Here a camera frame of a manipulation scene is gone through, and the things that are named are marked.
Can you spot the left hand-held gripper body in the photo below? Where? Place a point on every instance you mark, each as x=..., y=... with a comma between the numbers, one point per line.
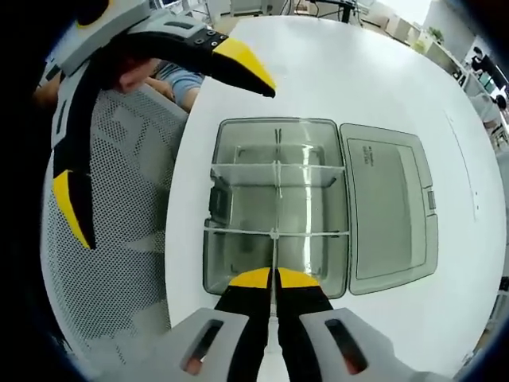
x=99, y=36

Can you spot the person in blue shirt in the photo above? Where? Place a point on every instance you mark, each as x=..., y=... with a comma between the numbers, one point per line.
x=185, y=83

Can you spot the black desk frame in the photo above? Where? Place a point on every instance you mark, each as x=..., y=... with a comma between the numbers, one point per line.
x=338, y=8

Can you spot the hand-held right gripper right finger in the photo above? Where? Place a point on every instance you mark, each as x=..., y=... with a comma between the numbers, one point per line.
x=318, y=334

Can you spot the person's left hand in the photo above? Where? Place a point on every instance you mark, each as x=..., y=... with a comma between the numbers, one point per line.
x=135, y=75

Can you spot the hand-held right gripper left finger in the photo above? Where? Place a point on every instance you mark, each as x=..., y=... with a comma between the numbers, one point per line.
x=238, y=330

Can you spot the green potted plant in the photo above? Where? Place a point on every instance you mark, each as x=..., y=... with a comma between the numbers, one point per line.
x=436, y=36

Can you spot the clear grey guide fixture box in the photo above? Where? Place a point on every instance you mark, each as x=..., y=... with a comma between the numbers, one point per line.
x=385, y=207

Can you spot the clear plastic divider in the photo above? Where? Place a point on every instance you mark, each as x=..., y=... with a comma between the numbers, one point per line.
x=274, y=258
x=238, y=164
x=318, y=234

